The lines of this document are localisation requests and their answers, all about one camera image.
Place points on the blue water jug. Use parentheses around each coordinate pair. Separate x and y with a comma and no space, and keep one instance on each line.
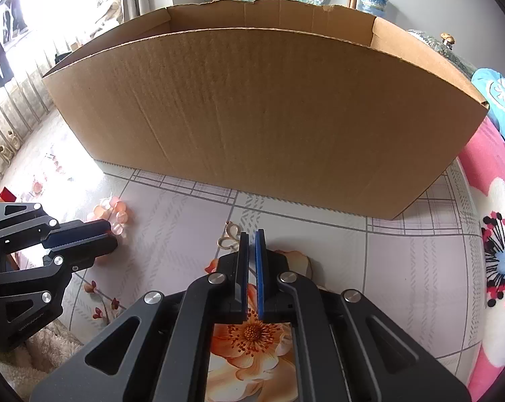
(373,7)

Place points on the brown cardboard box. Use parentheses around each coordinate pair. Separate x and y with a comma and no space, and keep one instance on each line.
(318,104)

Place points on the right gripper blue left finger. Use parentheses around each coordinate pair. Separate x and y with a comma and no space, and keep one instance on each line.
(159,348)

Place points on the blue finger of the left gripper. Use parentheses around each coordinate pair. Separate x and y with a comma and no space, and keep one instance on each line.
(75,231)
(80,255)

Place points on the grey patterned pillow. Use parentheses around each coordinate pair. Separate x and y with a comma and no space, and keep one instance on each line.
(461,64)

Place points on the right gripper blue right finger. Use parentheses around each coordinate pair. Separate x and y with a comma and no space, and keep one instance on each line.
(346,349)

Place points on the small mushroom figurine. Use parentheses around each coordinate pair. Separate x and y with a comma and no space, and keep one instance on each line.
(447,40)

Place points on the pink floral quilt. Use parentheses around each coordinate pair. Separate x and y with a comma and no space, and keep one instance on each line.
(483,162)

